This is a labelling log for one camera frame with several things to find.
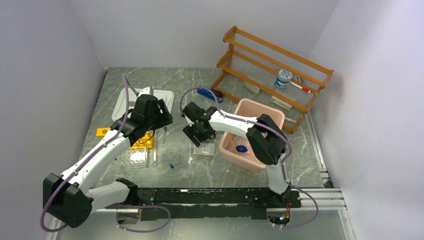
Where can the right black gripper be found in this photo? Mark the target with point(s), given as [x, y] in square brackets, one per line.
[191, 134]

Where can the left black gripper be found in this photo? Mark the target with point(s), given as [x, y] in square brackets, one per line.
[164, 117]

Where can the small clear plastic bag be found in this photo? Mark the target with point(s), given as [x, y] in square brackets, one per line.
[204, 149]

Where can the yellow rubber tubing with clamps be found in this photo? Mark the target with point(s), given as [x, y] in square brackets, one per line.
[233, 142]

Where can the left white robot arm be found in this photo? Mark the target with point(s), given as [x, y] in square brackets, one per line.
[69, 196]

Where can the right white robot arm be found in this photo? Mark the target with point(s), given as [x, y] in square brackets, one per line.
[267, 141]

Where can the upright blue capped tube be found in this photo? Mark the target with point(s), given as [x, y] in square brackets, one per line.
[165, 130]

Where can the yellow test tube rack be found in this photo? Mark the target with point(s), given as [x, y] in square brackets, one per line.
[146, 142]

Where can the clear test tube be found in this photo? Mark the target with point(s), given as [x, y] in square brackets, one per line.
[155, 157]

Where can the blue stapler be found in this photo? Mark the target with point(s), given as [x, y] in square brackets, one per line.
[210, 94]

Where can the white plastic lid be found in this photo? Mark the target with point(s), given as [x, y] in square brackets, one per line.
[120, 107]

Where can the pink plastic bin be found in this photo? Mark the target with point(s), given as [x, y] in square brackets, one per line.
[249, 108]

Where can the beige block on shelf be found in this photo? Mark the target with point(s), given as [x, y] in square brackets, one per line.
[254, 89]

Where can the orange wooden shelf rack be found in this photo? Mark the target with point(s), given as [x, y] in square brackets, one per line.
[252, 59]

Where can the beige labelled block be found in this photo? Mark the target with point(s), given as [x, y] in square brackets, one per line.
[281, 103]

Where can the blue white jar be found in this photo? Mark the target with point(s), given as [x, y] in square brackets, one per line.
[283, 78]

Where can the red white marker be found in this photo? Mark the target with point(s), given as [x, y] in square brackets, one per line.
[306, 90]

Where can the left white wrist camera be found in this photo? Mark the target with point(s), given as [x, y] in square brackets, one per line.
[145, 91]

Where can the black base frame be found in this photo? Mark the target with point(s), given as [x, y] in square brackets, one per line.
[196, 203]

